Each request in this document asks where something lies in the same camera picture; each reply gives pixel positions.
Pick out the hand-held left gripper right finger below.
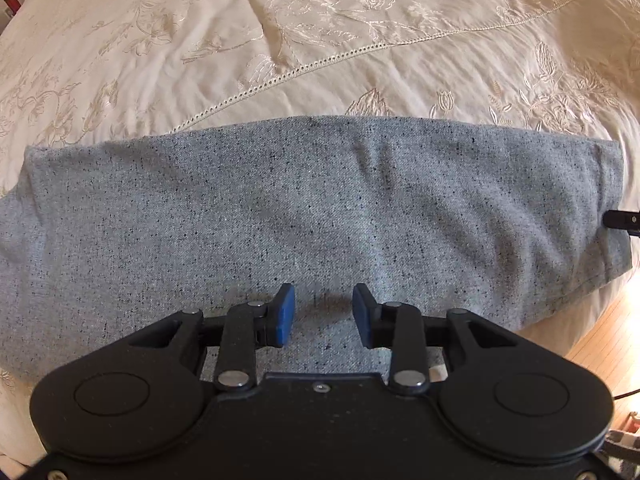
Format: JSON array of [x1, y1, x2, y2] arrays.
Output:
[[352, 284, 518, 394]]

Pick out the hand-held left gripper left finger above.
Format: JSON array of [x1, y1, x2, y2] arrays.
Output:
[[127, 283, 296, 392]]

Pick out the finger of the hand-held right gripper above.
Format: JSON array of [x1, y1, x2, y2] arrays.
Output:
[[603, 209, 640, 236]]

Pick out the grey speckled pants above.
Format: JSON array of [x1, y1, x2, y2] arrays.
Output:
[[0, 115, 634, 386]]

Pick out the striped cloth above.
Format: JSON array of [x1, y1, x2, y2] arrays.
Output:
[[606, 411, 640, 462]]

